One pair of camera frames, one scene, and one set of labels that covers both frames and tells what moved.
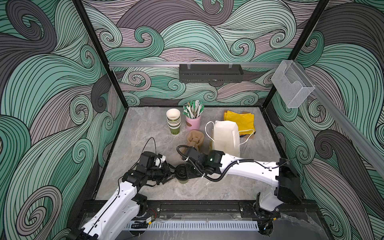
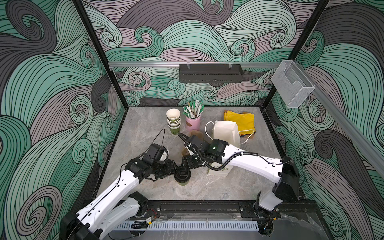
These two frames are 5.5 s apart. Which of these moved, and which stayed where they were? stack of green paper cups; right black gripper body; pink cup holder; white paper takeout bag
Moved: right black gripper body
Stayed: stack of green paper cups; white paper takeout bag; pink cup holder
